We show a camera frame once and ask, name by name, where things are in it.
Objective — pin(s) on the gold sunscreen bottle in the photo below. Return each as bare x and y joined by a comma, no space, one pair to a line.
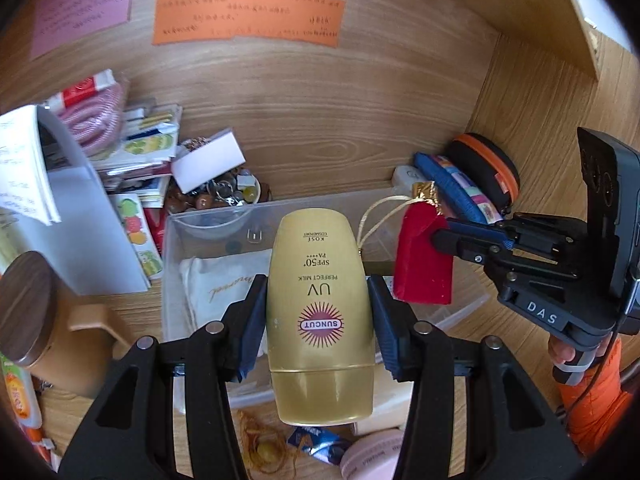
320,310

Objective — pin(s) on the person's right hand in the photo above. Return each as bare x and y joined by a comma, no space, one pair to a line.
562,352

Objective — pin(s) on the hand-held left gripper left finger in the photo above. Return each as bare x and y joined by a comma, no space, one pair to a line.
252,322

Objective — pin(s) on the wooden desktop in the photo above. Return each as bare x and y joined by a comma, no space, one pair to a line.
475,355

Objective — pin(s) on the pink paper note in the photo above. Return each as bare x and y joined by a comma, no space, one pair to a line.
80,5

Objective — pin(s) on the brown ceramic mug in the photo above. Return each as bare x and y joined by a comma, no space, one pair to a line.
80,360

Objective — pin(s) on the pile of sachet packets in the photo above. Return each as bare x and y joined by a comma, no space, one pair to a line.
145,145

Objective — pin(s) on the cream soft pouch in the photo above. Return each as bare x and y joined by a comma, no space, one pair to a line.
387,405

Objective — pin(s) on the red velvet pouch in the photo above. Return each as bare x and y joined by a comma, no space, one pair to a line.
422,260

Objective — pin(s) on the dark wooden mug lid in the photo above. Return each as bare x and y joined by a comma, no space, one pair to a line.
27,305

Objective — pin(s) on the blue pencil case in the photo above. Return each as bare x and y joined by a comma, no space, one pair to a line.
450,180

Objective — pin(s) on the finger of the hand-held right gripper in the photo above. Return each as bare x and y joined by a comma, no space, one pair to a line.
465,247
472,227

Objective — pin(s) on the blue snack packet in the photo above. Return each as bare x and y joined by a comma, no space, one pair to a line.
317,445

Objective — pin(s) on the black round case orange zipper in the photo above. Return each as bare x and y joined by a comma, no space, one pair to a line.
485,160

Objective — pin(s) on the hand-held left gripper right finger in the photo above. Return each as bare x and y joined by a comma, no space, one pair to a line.
386,327

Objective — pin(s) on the pink coil in packet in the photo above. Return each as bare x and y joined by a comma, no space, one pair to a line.
95,110

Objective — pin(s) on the fruit sticker sheet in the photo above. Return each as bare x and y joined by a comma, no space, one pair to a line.
137,235

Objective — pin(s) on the small white round case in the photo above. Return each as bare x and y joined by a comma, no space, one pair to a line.
407,177

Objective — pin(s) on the person's right forearm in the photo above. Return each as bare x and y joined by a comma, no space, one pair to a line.
597,400

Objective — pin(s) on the clear small bowl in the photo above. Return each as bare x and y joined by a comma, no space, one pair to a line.
220,220

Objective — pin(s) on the pile of small trinkets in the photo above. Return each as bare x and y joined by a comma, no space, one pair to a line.
220,195

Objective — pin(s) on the blank white card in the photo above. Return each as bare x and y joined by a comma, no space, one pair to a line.
207,162

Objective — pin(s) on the white paper folder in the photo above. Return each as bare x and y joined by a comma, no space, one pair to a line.
95,230

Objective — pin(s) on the clear plastic storage bin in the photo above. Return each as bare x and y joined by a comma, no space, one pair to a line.
210,230

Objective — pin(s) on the orange label white bottle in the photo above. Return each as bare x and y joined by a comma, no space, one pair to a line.
20,395

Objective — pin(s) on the orange paper note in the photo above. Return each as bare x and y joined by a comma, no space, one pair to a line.
250,17

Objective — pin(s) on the wooden shelf board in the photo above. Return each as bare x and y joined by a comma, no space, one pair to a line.
575,15

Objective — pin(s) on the handwritten white paper sheets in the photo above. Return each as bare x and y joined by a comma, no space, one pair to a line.
22,165

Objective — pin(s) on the pink round case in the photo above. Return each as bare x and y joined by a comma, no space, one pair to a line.
372,460

